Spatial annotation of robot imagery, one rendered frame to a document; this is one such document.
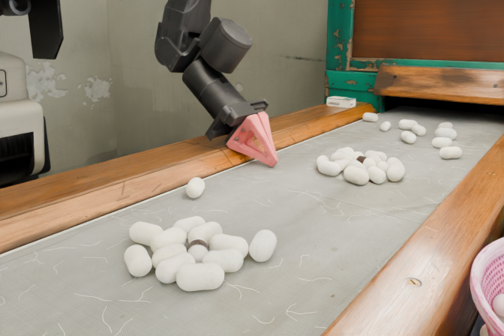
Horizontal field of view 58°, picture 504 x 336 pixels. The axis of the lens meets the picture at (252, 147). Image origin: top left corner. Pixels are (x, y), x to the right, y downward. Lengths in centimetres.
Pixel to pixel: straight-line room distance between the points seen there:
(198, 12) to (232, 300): 50
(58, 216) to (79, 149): 239
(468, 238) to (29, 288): 37
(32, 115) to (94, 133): 198
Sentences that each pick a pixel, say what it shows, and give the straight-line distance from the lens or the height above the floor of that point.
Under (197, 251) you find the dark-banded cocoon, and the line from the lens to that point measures 40.
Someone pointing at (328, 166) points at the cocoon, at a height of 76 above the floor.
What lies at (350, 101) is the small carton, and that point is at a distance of 108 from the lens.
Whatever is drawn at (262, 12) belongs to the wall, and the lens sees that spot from 226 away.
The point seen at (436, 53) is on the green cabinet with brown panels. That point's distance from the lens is 114.
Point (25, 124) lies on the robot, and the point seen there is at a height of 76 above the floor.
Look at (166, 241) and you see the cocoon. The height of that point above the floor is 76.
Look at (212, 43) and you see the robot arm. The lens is 69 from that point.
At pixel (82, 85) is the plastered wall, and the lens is 287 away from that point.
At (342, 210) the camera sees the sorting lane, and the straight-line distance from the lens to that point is 53.
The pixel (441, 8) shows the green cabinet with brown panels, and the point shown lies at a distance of 114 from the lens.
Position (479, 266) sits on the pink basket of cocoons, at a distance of 38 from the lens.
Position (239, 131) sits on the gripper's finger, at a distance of 68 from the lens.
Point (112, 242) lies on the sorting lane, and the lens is 47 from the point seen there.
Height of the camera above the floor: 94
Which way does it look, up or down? 14 degrees down
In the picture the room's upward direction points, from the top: straight up
